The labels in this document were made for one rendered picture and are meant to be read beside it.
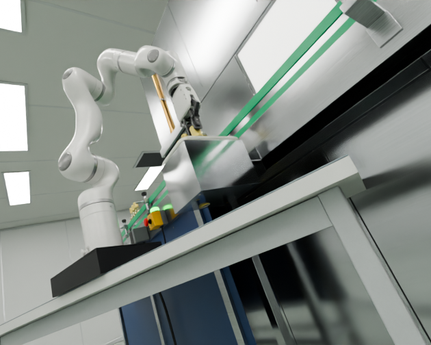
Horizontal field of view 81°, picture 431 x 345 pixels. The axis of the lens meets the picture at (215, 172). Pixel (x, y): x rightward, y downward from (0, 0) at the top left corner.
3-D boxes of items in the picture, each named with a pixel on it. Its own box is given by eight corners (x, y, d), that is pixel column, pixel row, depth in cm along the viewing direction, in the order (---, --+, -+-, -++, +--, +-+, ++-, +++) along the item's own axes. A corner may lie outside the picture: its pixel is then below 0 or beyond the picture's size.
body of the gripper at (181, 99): (194, 80, 89) (205, 105, 86) (183, 100, 97) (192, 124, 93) (175, 77, 85) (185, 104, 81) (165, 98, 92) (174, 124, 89)
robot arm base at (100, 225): (88, 253, 74) (79, 197, 81) (67, 274, 84) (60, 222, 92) (145, 244, 88) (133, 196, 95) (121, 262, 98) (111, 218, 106)
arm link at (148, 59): (108, 34, 96) (165, 43, 82) (138, 58, 110) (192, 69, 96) (99, 57, 96) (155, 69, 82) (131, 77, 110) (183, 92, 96)
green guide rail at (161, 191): (200, 160, 101) (194, 143, 104) (198, 160, 100) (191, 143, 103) (109, 259, 227) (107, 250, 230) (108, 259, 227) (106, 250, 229)
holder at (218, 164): (272, 181, 81) (253, 139, 86) (201, 190, 65) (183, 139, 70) (241, 201, 94) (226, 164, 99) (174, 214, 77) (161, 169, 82)
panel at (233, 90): (363, 24, 76) (310, -44, 87) (358, 21, 74) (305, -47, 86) (213, 169, 141) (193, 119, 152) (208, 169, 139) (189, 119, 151)
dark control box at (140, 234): (150, 239, 141) (146, 225, 144) (136, 243, 136) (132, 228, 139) (145, 244, 147) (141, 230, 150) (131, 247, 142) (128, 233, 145)
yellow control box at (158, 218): (168, 224, 121) (164, 209, 124) (154, 226, 116) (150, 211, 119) (163, 228, 126) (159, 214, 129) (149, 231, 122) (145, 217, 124)
